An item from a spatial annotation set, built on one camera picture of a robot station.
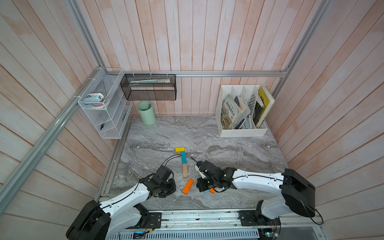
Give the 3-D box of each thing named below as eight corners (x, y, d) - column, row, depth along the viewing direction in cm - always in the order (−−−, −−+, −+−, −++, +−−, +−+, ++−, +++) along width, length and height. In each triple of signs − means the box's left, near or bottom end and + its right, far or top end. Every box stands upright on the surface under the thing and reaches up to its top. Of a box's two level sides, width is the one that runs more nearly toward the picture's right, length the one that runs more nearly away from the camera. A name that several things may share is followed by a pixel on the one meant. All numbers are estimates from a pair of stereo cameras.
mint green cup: (141, 125, 117) (136, 111, 105) (144, 114, 124) (139, 101, 112) (155, 125, 117) (151, 111, 105) (157, 114, 124) (153, 101, 112)
